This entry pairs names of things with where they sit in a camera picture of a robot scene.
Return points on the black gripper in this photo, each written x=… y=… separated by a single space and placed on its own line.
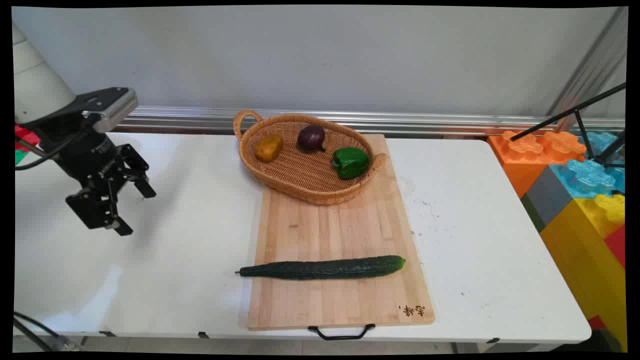
x=85 y=157

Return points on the dark green cucumber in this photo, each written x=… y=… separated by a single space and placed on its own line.
x=325 y=268

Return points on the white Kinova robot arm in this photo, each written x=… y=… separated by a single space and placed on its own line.
x=36 y=82

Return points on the small green toy block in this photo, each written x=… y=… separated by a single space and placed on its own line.
x=20 y=156

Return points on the small red toy block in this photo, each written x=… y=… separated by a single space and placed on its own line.
x=25 y=137

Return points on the black table latch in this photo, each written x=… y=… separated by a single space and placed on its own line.
x=107 y=333
x=202 y=334

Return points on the woven wicker basket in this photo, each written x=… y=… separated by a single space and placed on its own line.
x=300 y=175

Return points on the purple onion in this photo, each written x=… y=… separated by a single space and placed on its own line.
x=310 y=138

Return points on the wooden cutting board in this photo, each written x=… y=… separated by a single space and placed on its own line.
x=340 y=230

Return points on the green bell pepper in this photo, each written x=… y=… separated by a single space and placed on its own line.
x=350 y=163

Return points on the orange giant toy brick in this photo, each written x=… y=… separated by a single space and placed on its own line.
x=515 y=167

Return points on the grey giant toy brick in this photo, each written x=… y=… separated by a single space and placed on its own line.
x=547 y=197

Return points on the black tripod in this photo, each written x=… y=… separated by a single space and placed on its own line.
x=550 y=119

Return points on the yellow giant toy brick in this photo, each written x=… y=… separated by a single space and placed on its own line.
x=580 y=260

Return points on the blue giant toy brick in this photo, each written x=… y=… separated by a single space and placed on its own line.
x=597 y=141
x=585 y=179

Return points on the red giant toy brick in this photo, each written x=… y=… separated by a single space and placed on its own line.
x=617 y=245

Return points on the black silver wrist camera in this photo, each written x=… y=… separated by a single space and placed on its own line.
x=108 y=107

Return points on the aluminium wall rail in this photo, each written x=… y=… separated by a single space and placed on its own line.
x=450 y=122

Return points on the slanted aluminium post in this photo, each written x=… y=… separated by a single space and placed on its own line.
x=590 y=70

